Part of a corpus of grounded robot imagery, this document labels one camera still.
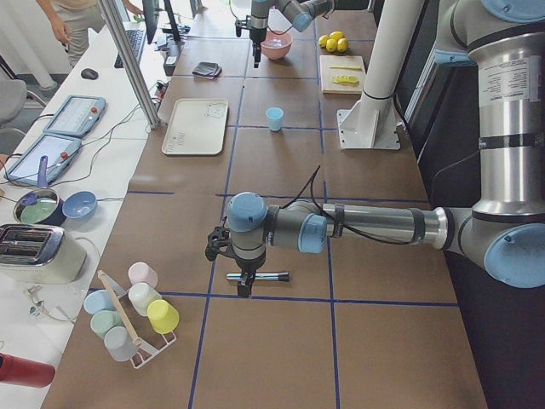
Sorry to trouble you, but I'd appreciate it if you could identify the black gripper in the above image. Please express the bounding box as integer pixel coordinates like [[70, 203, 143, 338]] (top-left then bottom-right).
[[250, 27, 267, 68], [235, 253, 265, 297]]

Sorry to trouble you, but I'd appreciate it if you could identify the clear ice cubes pile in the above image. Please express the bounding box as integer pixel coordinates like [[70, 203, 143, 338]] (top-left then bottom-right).
[[263, 37, 285, 49]]

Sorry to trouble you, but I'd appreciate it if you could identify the light blue cup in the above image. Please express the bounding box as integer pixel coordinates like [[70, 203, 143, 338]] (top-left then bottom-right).
[[266, 107, 284, 132]]

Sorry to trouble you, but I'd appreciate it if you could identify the white cup on rack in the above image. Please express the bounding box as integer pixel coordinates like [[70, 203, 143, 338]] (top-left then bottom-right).
[[128, 282, 162, 317]]

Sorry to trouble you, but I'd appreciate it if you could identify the pink cup on rack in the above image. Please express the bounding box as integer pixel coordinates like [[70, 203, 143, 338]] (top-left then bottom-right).
[[128, 262, 158, 288]]

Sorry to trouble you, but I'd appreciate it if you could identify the white cup rack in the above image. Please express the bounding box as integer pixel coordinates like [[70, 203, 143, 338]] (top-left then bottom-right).
[[96, 270, 177, 369]]

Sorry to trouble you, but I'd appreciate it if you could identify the grey cup on rack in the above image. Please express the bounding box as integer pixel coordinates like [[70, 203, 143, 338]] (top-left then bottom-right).
[[104, 326, 137, 362]]

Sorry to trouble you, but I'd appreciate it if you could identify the green cup on rack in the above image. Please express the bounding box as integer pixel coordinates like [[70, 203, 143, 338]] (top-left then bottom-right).
[[90, 310, 123, 339]]

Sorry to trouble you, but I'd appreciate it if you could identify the blue cup on rack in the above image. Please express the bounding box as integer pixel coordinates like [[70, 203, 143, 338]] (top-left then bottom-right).
[[83, 289, 115, 315]]

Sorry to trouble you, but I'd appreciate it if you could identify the pink bowl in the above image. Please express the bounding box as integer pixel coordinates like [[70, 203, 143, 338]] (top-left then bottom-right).
[[261, 32, 293, 60]]

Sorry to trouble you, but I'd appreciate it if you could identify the steel black muddler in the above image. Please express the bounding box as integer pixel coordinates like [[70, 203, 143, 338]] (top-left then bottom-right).
[[226, 272, 290, 282]]

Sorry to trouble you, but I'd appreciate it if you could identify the folded grey cloth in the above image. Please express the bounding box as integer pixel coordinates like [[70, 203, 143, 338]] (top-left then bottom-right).
[[192, 61, 222, 79]]

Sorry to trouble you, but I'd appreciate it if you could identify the yellow lemon near left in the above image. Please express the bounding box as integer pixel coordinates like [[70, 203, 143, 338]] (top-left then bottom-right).
[[318, 35, 329, 48]]

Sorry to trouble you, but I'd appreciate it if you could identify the yellow lemon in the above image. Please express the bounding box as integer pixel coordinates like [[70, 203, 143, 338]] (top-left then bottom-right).
[[318, 35, 329, 48], [329, 31, 345, 41], [336, 37, 349, 53], [325, 38, 338, 53]]

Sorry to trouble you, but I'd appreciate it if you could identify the yellow lemon near right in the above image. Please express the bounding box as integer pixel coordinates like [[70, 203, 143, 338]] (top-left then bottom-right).
[[325, 38, 338, 53]]

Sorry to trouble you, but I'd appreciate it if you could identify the yellow lemon far left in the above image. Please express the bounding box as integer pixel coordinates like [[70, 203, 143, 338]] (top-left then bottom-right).
[[329, 31, 345, 41]]

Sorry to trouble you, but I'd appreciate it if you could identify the yellow lemon far right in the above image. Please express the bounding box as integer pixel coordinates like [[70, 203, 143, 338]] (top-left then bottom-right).
[[336, 37, 349, 53]]

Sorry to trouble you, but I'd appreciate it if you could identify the wooden cutting board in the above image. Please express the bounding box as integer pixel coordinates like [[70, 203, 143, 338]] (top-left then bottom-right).
[[319, 55, 366, 95]]

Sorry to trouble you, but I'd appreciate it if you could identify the yellow plastic knife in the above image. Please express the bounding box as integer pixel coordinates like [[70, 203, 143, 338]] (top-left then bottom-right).
[[329, 65, 363, 71]]

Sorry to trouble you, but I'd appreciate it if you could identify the lemon slices row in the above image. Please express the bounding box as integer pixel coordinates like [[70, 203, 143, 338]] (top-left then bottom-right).
[[330, 74, 359, 86]]

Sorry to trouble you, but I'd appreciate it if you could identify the cream bear tray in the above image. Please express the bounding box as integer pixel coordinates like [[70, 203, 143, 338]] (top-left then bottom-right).
[[161, 98, 228, 156]]

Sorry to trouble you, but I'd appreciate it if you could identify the black keyboard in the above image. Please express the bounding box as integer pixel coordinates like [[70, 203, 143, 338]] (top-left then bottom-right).
[[125, 29, 146, 64]]

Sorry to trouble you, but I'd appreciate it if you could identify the black computer mouse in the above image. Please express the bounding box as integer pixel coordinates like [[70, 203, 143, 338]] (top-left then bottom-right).
[[80, 68, 99, 80]]

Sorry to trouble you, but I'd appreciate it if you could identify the blue bowl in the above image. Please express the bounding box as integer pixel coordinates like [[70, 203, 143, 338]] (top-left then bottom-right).
[[62, 191, 98, 221]]

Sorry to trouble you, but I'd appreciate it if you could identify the person in beige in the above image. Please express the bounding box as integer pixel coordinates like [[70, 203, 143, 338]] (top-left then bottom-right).
[[35, 0, 146, 69]]

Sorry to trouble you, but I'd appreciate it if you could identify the upper teach pendant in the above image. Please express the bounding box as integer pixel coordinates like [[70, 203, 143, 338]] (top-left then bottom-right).
[[44, 95, 106, 139]]

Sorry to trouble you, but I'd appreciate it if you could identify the teach pendant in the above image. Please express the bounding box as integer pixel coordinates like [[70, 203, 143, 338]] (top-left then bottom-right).
[[5, 133, 82, 187], [44, 95, 106, 139]]

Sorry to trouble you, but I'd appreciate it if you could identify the blue saucepan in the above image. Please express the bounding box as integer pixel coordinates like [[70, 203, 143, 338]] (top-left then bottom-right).
[[13, 155, 66, 226]]

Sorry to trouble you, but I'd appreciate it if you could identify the cream toaster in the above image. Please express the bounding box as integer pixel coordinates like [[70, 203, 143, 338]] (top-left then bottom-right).
[[1, 224, 87, 285]]

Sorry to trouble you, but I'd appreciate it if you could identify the lower teach pendant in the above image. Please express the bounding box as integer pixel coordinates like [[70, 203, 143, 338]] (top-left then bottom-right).
[[5, 133, 82, 187]]

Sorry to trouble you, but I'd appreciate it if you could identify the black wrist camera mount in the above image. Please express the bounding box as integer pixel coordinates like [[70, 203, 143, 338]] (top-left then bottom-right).
[[235, 15, 251, 37]]

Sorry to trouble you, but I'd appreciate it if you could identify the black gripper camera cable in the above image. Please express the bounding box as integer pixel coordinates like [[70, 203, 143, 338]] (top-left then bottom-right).
[[280, 164, 427, 246]]

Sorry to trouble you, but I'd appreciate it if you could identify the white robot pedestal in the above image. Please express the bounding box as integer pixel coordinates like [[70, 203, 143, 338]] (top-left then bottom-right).
[[337, 0, 424, 150]]

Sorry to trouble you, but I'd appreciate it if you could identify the aluminium frame post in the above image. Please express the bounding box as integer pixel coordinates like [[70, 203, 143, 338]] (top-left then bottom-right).
[[97, 0, 160, 130]]

